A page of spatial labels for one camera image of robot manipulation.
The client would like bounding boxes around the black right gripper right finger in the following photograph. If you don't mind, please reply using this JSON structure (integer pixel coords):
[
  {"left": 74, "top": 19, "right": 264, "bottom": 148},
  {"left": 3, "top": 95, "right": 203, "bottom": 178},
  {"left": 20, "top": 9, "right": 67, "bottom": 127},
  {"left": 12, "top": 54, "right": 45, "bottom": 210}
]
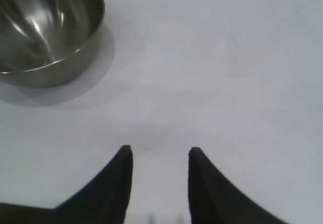
[{"left": 187, "top": 146, "right": 291, "bottom": 224}]

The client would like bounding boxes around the white tablecloth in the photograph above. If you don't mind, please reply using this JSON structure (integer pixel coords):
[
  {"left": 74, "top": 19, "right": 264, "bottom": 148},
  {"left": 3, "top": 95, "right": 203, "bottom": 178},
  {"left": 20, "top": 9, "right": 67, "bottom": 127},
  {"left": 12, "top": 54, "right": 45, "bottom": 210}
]
[{"left": 0, "top": 0, "right": 323, "bottom": 224}]

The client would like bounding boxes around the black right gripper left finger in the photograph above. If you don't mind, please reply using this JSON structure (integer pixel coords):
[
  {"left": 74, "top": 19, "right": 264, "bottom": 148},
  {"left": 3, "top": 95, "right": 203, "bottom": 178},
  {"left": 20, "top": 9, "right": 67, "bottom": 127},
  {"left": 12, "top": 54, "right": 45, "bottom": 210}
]
[{"left": 32, "top": 144, "right": 134, "bottom": 224}]

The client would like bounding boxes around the stainless steel mixing bowl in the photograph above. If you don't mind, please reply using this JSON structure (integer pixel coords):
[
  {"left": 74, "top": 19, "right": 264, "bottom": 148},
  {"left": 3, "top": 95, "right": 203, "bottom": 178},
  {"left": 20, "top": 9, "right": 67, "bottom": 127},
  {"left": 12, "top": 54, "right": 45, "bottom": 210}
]
[{"left": 0, "top": 0, "right": 106, "bottom": 89}]

